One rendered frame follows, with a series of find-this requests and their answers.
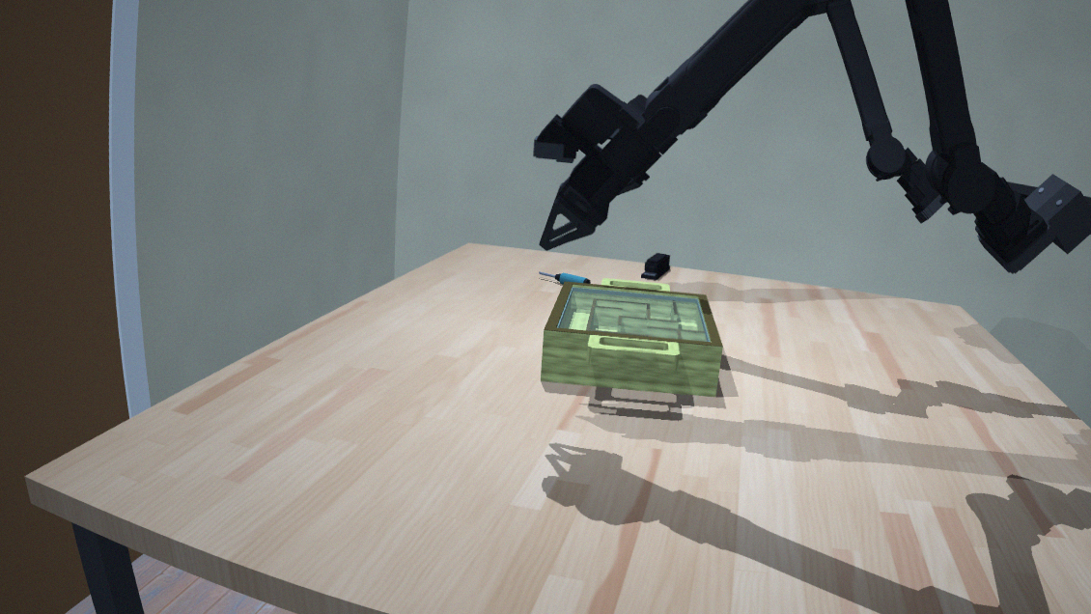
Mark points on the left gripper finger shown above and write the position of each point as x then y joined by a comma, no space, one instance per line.
583,228
567,227

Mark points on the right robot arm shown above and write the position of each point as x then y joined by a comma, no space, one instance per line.
887,155

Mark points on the wooden ball maze board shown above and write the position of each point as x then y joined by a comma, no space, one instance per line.
623,327

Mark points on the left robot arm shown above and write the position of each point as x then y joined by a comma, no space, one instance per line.
967,184

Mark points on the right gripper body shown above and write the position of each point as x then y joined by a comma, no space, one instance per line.
642,174

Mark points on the blue-handled screwdriver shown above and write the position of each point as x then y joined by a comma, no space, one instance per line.
565,277

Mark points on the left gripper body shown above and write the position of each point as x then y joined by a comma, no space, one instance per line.
598,204

